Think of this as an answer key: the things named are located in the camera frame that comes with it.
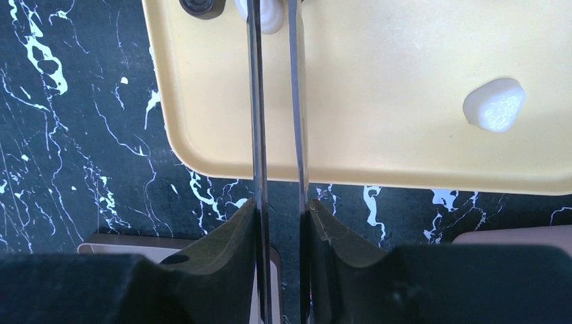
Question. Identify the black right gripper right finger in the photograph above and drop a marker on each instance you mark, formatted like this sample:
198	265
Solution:
355	281

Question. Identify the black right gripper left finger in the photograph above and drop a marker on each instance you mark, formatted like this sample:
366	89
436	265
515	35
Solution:
210	281

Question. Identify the rose gold box lid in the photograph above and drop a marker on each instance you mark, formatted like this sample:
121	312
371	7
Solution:
157	248

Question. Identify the metal tweezers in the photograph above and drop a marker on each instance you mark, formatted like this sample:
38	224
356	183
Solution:
259	159

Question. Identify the white chocolate piece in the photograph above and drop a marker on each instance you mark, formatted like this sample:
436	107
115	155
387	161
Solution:
494	106

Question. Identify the pink plastic storage box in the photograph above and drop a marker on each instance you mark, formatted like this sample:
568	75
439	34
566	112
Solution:
559	235

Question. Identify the yellow tray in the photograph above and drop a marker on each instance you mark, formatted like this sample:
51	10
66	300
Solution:
385	85

